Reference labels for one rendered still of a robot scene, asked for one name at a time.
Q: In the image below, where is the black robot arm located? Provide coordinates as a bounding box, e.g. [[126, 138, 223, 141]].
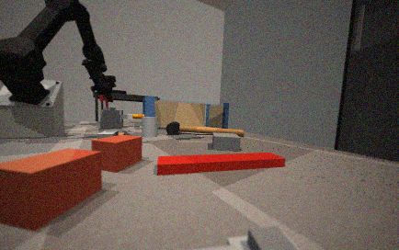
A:
[[0, 0, 107, 105]]

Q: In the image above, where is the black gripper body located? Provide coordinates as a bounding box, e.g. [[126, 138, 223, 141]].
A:
[[89, 73, 116, 92]]

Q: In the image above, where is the wooden-handled black mallet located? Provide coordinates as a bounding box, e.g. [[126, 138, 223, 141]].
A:
[[166, 121, 245, 136]]

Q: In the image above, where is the red flat bar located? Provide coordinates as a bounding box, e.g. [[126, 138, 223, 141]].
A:
[[157, 153, 286, 176]]

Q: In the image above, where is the red box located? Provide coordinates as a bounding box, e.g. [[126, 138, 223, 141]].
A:
[[91, 135, 142, 173], [0, 148, 102, 231]]

